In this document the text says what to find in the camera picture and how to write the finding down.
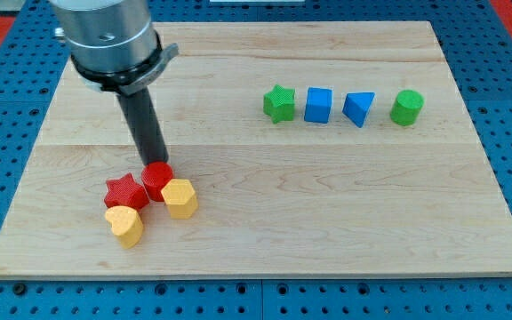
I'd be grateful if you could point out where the red star block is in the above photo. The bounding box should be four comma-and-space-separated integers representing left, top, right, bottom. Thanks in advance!
104, 173, 149, 211

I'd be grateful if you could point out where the green cylinder block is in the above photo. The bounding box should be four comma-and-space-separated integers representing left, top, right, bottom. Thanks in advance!
390, 90, 425, 126

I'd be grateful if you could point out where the light wooden board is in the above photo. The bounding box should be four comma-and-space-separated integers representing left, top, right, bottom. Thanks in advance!
0, 21, 512, 280

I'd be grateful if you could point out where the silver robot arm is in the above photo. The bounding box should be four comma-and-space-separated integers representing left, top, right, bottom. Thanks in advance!
50, 0, 179, 96

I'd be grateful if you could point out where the blue cube block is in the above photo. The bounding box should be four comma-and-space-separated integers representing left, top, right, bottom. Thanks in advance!
304, 87, 332, 124

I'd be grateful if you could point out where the green star block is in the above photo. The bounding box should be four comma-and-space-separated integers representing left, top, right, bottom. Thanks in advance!
263, 84, 295, 124

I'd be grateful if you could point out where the black cylindrical pointer rod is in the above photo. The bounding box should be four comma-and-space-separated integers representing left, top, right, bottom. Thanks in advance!
117, 88, 169, 165

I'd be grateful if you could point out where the yellow heart block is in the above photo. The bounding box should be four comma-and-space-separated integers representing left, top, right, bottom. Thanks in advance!
104, 205, 144, 249

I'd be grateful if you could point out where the red cylinder block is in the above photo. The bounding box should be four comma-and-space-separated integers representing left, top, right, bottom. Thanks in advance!
141, 162, 173, 202

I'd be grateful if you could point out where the blue triangle block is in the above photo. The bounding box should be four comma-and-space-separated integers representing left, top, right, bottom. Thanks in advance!
342, 92, 375, 128

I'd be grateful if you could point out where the yellow hexagon block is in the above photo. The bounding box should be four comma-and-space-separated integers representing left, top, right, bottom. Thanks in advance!
161, 179, 198, 220

